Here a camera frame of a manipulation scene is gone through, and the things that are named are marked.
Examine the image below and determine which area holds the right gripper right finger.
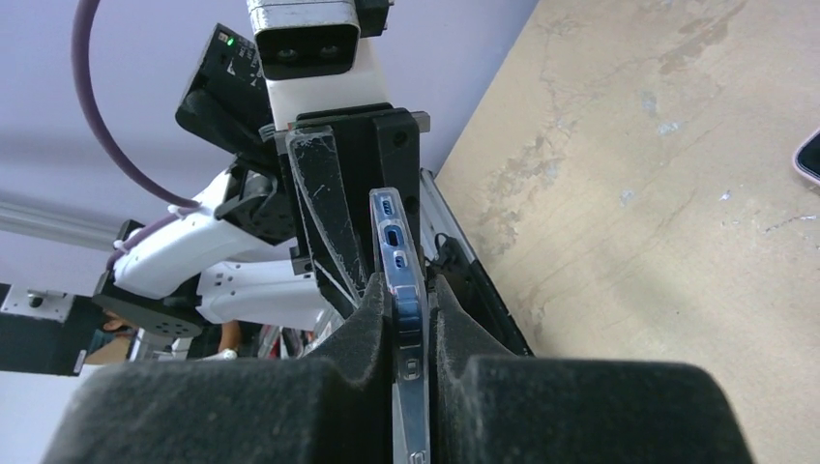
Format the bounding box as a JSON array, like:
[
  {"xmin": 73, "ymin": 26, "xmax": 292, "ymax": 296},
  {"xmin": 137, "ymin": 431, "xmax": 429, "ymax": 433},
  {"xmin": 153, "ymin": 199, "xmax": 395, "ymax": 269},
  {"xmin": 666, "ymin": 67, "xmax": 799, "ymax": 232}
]
[{"xmin": 431, "ymin": 276, "xmax": 752, "ymax": 463}]

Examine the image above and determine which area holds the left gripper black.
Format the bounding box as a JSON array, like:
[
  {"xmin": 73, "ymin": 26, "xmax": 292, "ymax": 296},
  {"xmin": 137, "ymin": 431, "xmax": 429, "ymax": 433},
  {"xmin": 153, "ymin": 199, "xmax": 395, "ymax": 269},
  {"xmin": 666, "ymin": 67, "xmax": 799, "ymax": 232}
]
[{"xmin": 259, "ymin": 103, "xmax": 429, "ymax": 319}]

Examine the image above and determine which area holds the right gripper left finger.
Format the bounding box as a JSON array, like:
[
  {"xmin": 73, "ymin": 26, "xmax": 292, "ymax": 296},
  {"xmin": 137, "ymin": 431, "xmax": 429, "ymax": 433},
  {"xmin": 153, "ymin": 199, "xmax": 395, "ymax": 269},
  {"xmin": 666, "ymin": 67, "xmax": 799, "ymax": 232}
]
[{"xmin": 44, "ymin": 274, "xmax": 393, "ymax": 463}]

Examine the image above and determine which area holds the clear phone case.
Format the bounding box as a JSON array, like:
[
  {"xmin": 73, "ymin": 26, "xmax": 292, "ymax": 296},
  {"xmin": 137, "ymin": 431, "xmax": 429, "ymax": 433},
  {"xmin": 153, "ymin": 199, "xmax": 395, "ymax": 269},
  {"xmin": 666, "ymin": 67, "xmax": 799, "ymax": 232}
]
[{"xmin": 369, "ymin": 187, "xmax": 433, "ymax": 464}]

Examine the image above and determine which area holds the pink phone case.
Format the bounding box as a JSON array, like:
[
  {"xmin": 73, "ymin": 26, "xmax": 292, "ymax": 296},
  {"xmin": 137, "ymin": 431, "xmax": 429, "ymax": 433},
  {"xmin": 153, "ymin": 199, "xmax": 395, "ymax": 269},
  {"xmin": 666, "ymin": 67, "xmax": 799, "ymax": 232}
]
[{"xmin": 792, "ymin": 130, "xmax": 820, "ymax": 186}]

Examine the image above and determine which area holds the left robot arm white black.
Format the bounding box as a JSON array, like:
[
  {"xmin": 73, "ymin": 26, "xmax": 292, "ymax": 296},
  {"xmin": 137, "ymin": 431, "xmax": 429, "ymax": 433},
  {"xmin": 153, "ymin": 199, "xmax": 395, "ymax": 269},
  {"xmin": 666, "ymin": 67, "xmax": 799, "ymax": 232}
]
[{"xmin": 94, "ymin": 20, "xmax": 428, "ymax": 337}]

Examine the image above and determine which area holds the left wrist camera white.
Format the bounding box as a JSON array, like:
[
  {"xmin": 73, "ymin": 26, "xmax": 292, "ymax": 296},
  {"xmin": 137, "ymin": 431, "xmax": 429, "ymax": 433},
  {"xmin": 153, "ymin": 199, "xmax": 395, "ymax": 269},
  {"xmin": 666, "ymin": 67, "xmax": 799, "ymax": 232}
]
[{"xmin": 247, "ymin": 0, "xmax": 394, "ymax": 130}]

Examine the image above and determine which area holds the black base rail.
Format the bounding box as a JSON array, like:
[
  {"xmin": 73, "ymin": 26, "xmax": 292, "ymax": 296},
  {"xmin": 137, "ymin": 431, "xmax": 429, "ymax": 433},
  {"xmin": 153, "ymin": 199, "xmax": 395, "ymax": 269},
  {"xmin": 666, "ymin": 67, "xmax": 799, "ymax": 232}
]
[{"xmin": 420, "ymin": 169, "xmax": 534, "ymax": 357}]

